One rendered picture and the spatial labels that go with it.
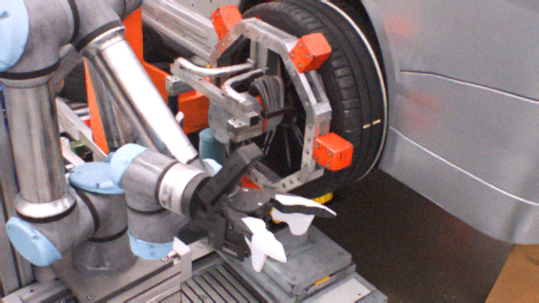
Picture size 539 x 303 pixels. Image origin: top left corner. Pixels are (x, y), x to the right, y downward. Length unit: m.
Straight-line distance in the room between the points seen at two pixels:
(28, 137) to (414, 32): 1.05
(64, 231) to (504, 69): 1.07
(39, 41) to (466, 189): 1.18
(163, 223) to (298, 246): 1.42
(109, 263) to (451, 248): 1.89
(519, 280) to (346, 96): 1.40
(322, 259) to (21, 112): 1.52
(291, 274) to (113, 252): 1.04
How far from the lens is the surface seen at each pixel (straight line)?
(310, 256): 2.38
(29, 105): 1.10
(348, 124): 1.79
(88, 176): 1.31
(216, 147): 2.05
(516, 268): 2.93
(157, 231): 1.02
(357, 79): 1.81
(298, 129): 2.00
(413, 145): 1.82
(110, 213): 1.31
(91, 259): 1.39
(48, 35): 1.05
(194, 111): 2.46
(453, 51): 1.66
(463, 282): 2.78
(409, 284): 2.69
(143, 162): 0.96
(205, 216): 0.93
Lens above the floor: 1.76
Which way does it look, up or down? 31 degrees down
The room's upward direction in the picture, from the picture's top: 4 degrees clockwise
